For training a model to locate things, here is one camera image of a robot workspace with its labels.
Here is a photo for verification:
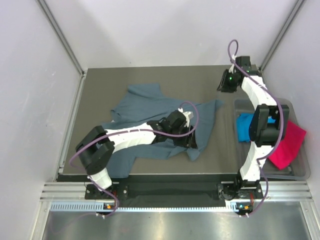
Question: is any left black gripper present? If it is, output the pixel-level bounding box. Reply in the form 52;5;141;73
168;123;197;150

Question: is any grey-blue t-shirt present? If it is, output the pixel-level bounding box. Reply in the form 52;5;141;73
101;83;223;178

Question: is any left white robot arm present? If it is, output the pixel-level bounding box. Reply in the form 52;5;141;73
75;108;197;199

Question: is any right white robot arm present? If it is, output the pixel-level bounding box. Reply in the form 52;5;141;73
217;55;290;198

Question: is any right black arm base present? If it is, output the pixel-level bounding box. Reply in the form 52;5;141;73
216;181;264;201

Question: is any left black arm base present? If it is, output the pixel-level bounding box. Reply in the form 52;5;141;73
84;182;130;201

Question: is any bright blue t-shirt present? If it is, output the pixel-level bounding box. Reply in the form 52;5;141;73
236;112;277;144

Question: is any magenta t-shirt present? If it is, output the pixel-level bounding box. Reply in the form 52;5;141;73
268;120;307;170

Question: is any clear plastic bin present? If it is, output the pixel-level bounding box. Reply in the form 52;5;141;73
233;98;310;181

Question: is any right aluminium frame post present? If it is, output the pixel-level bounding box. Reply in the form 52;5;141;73
259;0;306;72

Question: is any aluminium frame post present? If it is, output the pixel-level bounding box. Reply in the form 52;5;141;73
259;0;306;72
35;0;85;76

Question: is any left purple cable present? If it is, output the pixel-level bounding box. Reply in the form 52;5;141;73
69;101;200;218

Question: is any slotted cable duct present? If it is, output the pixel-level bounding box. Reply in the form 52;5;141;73
50;201;250;213

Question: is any front aluminium rail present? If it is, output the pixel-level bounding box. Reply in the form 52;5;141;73
40;181;313;202

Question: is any left aluminium frame post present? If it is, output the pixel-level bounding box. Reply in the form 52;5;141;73
35;0;85;76

